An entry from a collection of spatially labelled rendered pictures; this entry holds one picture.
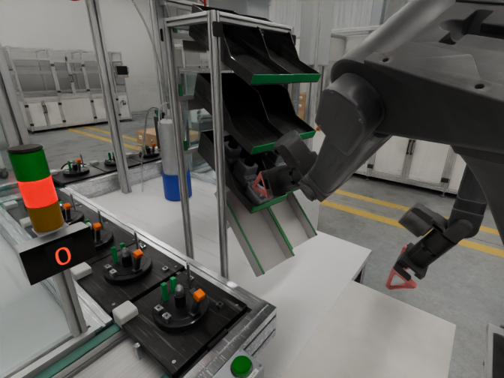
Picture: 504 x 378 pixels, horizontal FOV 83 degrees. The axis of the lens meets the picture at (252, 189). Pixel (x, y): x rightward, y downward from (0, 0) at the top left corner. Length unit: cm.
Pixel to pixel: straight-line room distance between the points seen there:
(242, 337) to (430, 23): 69
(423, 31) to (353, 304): 90
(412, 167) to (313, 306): 366
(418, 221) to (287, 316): 45
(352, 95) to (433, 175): 428
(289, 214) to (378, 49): 87
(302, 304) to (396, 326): 27
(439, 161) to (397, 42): 422
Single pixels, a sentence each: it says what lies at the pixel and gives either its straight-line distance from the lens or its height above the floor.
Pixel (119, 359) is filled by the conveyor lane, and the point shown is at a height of 92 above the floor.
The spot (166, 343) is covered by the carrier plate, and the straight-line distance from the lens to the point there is 75.
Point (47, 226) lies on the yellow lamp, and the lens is 65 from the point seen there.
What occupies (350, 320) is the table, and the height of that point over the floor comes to 86.
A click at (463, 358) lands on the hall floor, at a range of 227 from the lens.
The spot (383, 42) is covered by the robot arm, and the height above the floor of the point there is 155.
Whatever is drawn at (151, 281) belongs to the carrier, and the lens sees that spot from 92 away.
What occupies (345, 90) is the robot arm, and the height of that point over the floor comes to 153.
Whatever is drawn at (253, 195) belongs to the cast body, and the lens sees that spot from 77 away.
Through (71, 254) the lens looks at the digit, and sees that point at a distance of 69.
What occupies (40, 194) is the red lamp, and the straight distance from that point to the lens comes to 63.
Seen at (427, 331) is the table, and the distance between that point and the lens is 102.
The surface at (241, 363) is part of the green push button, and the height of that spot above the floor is 97.
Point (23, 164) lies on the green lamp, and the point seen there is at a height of 139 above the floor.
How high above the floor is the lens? 154
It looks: 23 degrees down
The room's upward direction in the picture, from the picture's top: straight up
